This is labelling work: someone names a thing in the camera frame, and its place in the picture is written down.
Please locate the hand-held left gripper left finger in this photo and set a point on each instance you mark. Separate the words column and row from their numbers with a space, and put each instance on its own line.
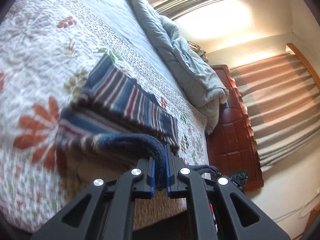
column 151, row 177

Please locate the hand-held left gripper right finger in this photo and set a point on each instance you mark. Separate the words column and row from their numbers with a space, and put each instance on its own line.
column 168, row 180

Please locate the blue striped knit sweater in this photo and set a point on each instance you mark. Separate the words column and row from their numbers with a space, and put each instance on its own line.
column 120, row 100

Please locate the red-brown wooden headboard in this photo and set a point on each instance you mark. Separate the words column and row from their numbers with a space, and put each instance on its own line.
column 232, row 135

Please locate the beige pleated curtain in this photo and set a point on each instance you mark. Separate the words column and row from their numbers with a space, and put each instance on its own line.
column 282, row 105

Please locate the grey-blue duvet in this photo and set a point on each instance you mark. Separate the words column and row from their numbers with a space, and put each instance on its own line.
column 185, row 65

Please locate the patterned pillow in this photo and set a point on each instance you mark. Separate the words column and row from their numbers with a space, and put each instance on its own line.
column 198, row 51

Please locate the floral quilted bedspread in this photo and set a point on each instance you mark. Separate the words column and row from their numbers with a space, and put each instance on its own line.
column 50, row 42

